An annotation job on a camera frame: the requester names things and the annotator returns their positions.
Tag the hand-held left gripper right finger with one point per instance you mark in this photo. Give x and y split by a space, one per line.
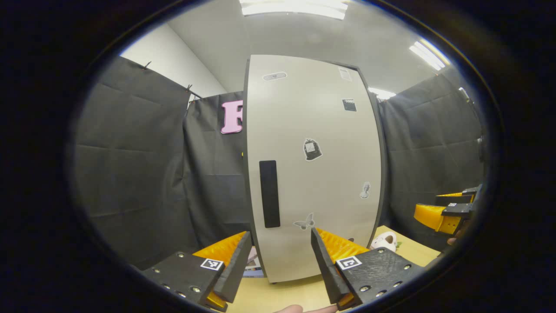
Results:
325 269

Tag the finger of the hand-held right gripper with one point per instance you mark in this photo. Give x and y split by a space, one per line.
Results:
451 200
456 210

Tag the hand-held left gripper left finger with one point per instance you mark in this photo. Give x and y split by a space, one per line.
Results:
236 269

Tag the stack of books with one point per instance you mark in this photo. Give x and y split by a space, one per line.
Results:
255 266

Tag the white rounded toy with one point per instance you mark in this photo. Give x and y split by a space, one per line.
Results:
384 241

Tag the black backdrop cloth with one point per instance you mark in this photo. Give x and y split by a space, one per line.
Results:
130 174

